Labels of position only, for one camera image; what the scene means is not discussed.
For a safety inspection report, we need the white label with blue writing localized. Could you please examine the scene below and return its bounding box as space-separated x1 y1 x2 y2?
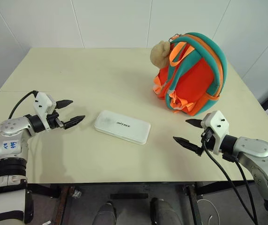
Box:
2 140 20 153

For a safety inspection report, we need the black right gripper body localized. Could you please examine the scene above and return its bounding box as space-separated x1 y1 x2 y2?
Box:
201 127 216 151

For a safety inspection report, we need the black bar under table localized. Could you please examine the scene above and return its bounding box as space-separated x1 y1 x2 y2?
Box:
110 193 149 200

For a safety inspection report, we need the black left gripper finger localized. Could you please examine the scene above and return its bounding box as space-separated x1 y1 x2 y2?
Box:
55 99 74 110
63 115 86 130

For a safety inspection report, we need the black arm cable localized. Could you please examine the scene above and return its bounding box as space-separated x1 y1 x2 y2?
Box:
8 90 38 119
201 132 260 225

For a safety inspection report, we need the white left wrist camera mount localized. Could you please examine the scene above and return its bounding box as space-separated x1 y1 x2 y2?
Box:
32 92 57 131

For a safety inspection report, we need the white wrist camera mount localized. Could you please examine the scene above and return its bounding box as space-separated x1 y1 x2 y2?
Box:
200 110 231 156
32 92 57 131

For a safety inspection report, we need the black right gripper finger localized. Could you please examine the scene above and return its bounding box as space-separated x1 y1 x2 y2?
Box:
185 118 204 128
172 136 205 157

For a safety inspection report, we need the white rectangular case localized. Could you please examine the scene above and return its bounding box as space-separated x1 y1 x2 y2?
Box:
93 109 152 145

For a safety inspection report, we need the orange and teal backpack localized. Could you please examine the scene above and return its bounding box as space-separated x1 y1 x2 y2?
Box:
152 33 229 117

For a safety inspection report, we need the grey rounded shape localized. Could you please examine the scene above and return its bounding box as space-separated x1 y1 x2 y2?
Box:
92 202 119 225
149 197 184 225

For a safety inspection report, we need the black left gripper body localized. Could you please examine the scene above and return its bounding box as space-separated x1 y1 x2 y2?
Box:
46 111 66 130

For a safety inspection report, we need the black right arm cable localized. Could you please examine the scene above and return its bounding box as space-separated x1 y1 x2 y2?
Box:
201 132 260 225

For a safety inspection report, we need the white floor cable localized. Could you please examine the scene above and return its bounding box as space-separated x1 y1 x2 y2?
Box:
196 198 221 225

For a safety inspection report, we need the black table frame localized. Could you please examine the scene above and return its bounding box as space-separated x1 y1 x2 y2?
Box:
27 180 255 225

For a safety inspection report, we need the beige plush toy pendant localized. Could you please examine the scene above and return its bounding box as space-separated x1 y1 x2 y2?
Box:
149 40 173 69

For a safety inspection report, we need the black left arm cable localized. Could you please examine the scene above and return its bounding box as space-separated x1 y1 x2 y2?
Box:
8 90 38 119

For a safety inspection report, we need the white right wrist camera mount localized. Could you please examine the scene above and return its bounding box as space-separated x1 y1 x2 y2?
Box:
200 110 231 156

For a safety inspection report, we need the rusty metal table leg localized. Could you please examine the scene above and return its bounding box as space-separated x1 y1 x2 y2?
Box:
53 186 75 225

